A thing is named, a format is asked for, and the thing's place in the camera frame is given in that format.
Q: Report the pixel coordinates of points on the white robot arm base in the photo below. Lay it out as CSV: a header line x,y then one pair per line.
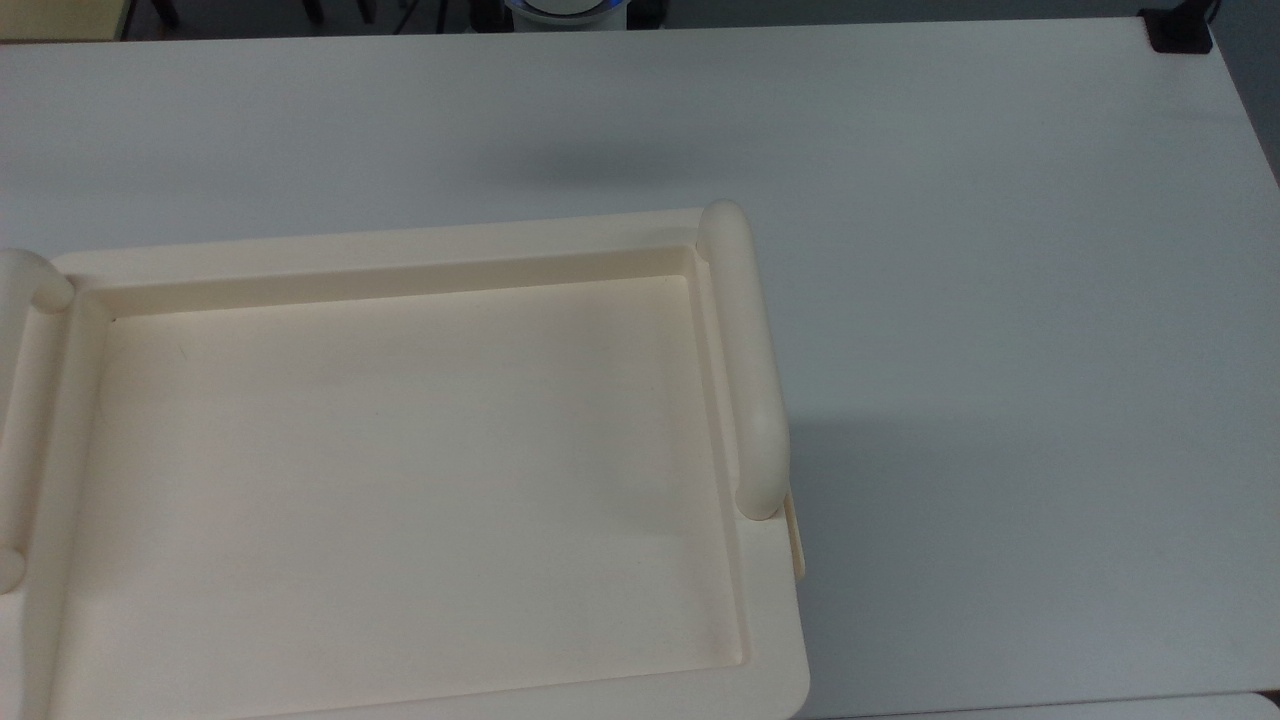
x,y
570,22

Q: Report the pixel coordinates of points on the black table clamp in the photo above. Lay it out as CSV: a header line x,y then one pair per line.
x,y
1178,35

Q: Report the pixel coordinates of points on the cream plastic cabinet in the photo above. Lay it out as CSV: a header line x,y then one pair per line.
x,y
400,450

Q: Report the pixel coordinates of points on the yellow wooden board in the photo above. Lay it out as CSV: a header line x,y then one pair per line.
x,y
50,18

